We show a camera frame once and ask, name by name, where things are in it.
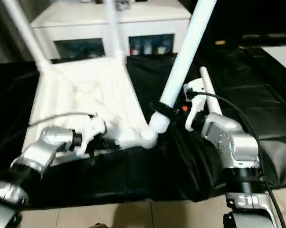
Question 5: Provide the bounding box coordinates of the white plastic table leg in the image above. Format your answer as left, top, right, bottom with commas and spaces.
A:
199, 66, 224, 117
148, 0, 218, 134
104, 0, 127, 63
1, 0, 53, 71

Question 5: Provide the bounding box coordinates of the white plastic table top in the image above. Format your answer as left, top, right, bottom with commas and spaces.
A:
21, 56, 158, 158

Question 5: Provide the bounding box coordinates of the black mat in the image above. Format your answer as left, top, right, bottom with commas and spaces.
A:
0, 46, 286, 210

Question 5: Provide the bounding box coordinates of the black tangled bundle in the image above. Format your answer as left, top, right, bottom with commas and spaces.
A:
116, 0, 130, 11

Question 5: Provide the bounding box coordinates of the white long board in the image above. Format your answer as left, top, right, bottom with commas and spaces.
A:
261, 45, 286, 72

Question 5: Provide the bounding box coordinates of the white low cabinet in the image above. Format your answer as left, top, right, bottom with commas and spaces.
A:
29, 0, 193, 60

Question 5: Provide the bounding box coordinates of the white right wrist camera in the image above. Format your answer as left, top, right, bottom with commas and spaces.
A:
182, 77, 210, 132

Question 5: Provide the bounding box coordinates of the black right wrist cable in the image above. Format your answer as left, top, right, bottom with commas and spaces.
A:
189, 91, 286, 228

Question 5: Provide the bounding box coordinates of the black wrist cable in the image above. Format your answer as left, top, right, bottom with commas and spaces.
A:
189, 91, 286, 228
28, 111, 99, 127

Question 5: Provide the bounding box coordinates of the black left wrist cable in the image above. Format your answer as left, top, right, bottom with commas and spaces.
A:
28, 111, 99, 127

